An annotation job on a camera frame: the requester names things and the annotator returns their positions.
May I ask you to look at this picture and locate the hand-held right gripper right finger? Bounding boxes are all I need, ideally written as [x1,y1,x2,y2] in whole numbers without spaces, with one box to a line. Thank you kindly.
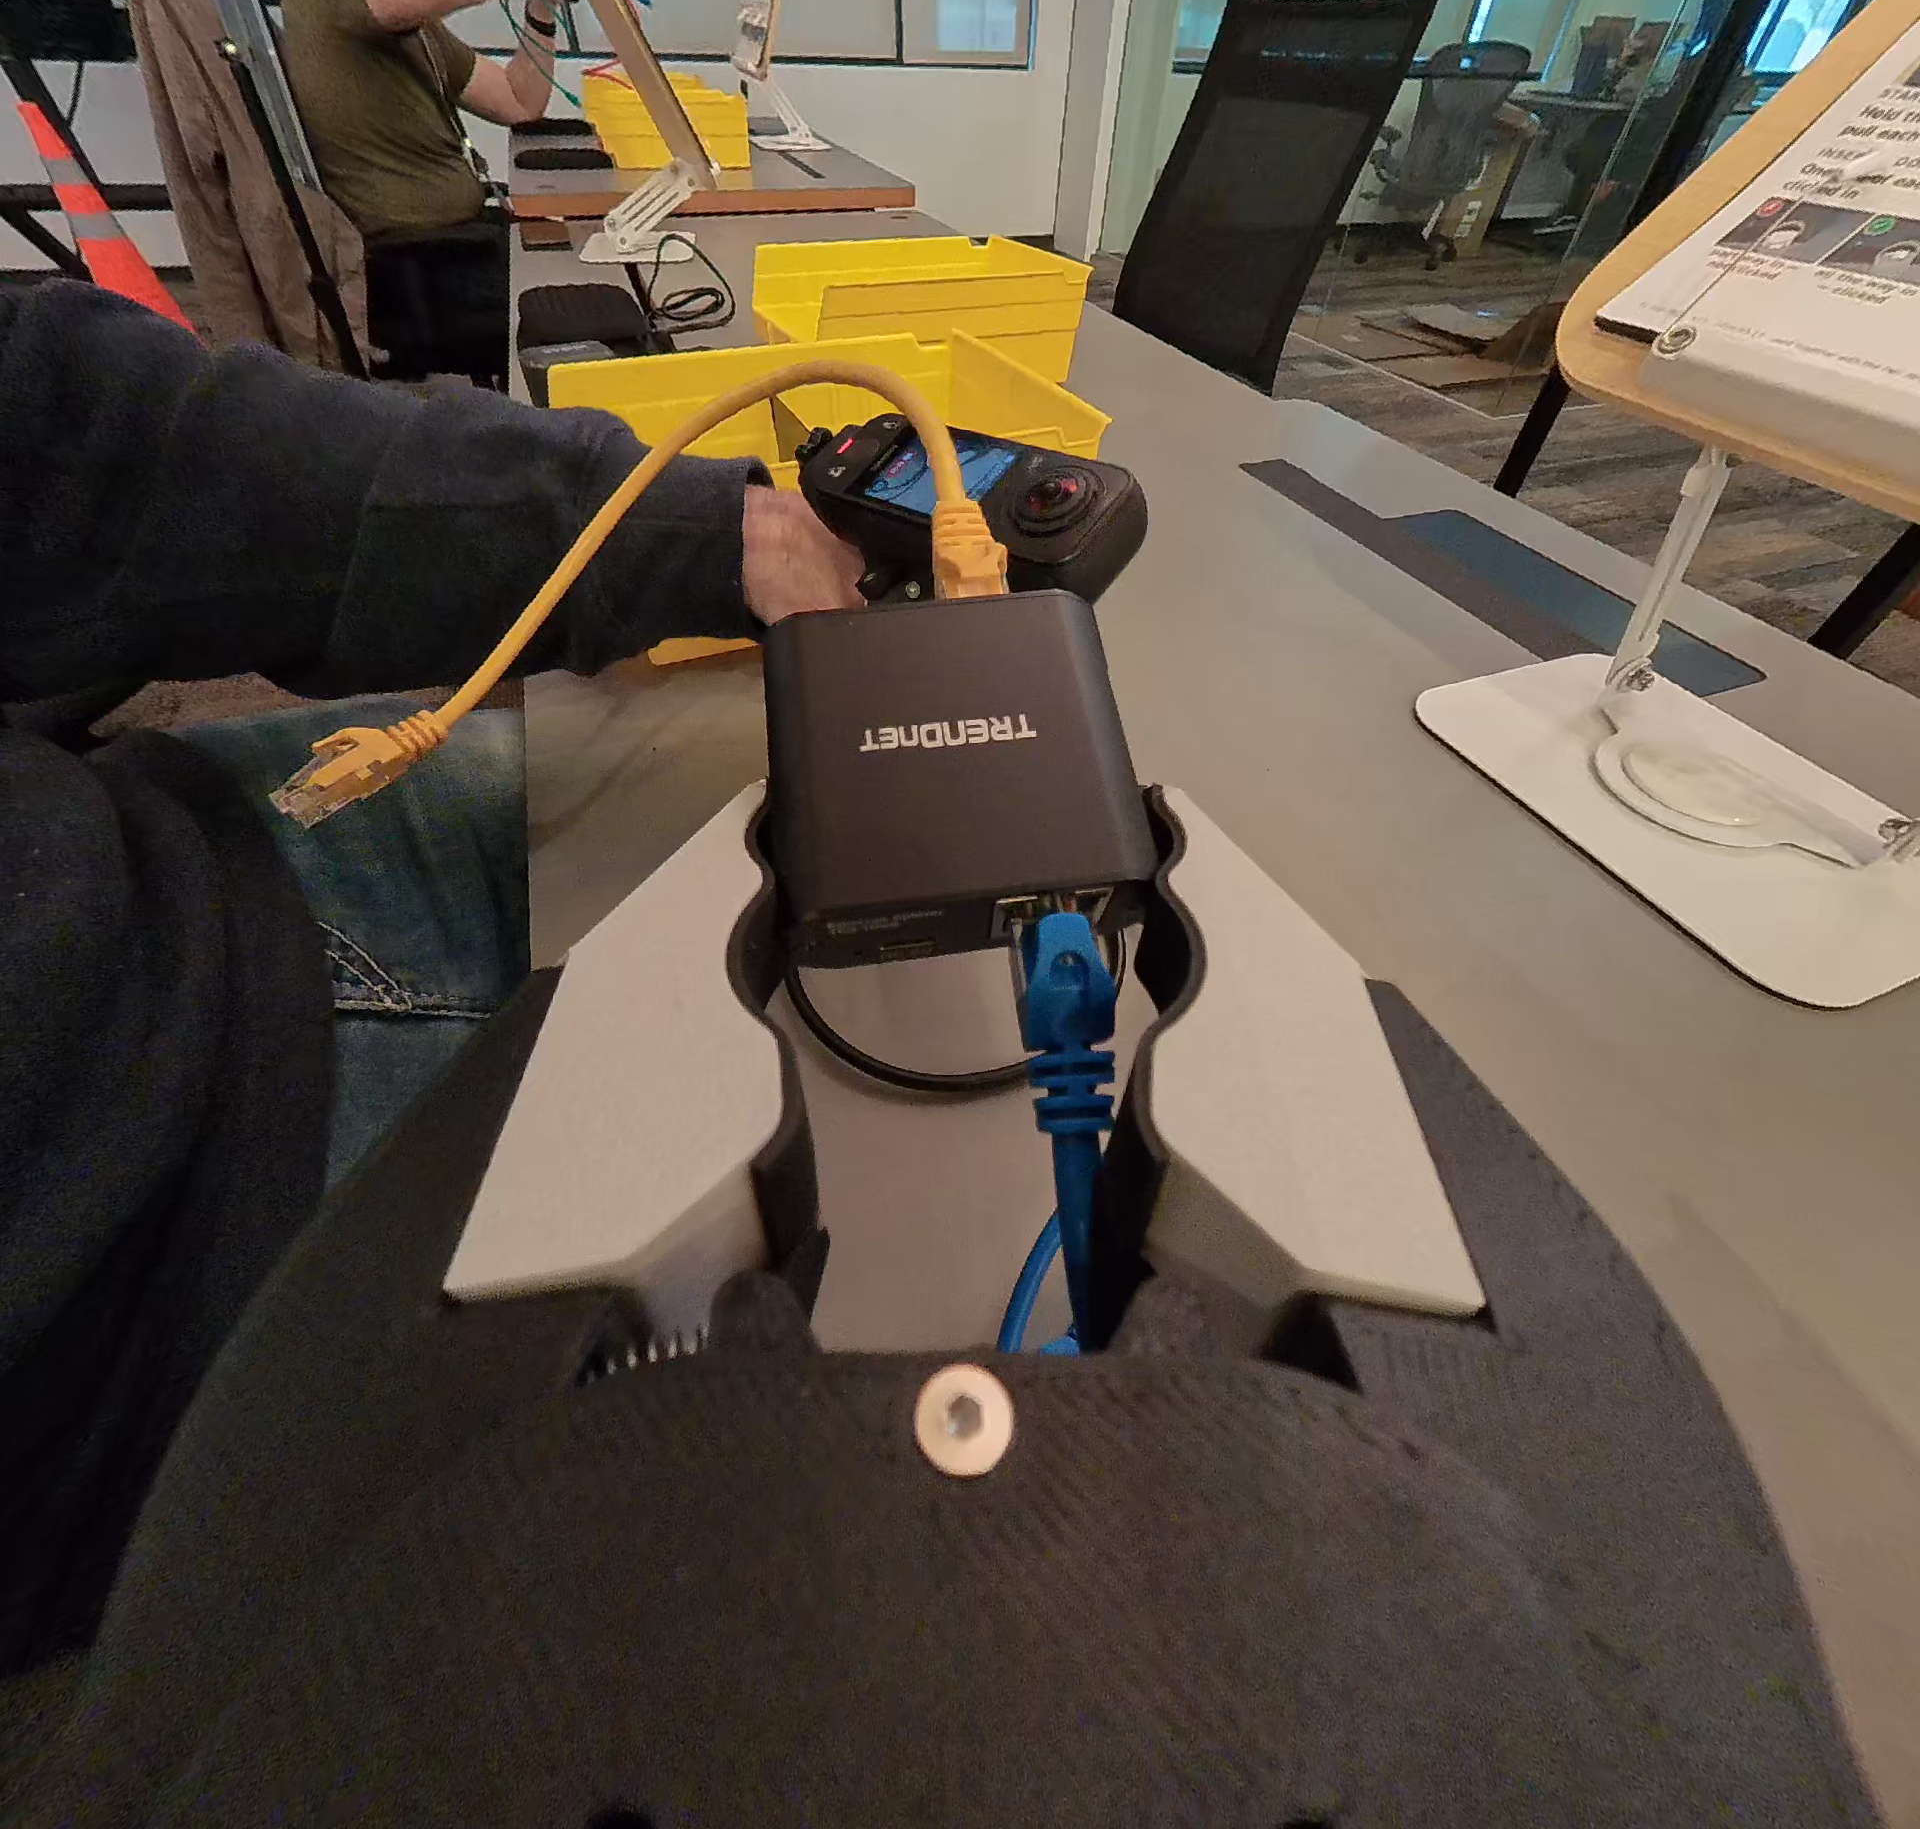
[1102,788,1491,1352]

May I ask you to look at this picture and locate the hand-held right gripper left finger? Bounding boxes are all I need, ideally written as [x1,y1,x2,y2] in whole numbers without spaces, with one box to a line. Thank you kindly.
[443,783,830,1338]

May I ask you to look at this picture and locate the yellow ethernet cable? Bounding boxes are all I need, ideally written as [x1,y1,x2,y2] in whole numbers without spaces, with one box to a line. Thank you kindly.
[271,364,1011,830]

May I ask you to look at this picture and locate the blue ethernet cable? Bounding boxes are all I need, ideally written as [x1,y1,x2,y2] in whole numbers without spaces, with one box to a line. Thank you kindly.
[996,904,1124,1360]

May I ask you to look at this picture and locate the black ethernet cable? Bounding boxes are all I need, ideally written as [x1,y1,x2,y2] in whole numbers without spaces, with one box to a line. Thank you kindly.
[783,957,1042,1096]

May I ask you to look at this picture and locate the black network switch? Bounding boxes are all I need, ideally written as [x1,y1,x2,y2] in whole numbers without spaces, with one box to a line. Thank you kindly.
[760,591,1164,968]

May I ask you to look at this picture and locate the yellow plastic bin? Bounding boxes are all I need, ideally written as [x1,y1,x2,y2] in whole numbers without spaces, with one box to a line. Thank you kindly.
[750,231,1097,382]
[549,330,1110,668]

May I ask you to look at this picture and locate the person's left forearm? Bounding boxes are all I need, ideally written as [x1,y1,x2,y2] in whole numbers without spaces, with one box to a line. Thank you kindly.
[0,283,775,728]

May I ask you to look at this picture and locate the person's left hand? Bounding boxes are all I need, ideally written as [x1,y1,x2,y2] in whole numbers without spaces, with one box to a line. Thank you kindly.
[740,484,872,627]

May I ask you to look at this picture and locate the person's blue jeans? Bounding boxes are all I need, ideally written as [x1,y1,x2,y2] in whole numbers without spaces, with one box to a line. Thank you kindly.
[182,704,529,1185]

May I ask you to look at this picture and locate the black office chair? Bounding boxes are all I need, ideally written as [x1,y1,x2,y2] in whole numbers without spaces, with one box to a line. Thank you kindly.
[360,214,513,392]
[1110,0,1442,397]

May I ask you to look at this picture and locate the brown wooden desk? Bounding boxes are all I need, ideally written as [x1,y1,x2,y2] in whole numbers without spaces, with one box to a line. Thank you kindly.
[507,118,917,217]

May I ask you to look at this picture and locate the clear acrylic stand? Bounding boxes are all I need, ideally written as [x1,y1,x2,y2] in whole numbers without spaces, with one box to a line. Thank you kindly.
[1590,440,1920,870]

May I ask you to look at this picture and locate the small white desk stand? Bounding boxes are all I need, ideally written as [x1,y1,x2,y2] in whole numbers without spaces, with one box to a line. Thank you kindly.
[577,155,723,267]

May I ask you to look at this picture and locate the black stanchion pole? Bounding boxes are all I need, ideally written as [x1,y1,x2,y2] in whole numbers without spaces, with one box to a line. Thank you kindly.
[1491,0,1823,493]

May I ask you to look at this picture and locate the stack of yellow bins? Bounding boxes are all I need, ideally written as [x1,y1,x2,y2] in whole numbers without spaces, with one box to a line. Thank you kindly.
[577,60,753,174]

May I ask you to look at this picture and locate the grey mesh chair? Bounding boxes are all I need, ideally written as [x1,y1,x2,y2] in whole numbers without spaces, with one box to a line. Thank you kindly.
[1372,40,1530,271]

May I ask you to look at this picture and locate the tilted wooden display board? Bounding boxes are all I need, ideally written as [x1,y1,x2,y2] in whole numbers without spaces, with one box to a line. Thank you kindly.
[542,0,723,185]

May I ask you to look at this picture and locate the printed instruction sheet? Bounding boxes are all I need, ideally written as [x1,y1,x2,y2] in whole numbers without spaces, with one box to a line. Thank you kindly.
[1598,42,1920,406]

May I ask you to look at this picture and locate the brown jacket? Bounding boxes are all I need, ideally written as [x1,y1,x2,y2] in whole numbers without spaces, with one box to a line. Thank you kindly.
[127,0,371,368]

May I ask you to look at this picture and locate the orange traffic cone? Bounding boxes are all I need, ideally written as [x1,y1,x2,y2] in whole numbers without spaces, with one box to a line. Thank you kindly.
[15,98,195,331]

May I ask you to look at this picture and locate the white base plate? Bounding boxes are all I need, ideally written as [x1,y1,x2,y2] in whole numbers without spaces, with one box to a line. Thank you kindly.
[1415,652,1920,1009]

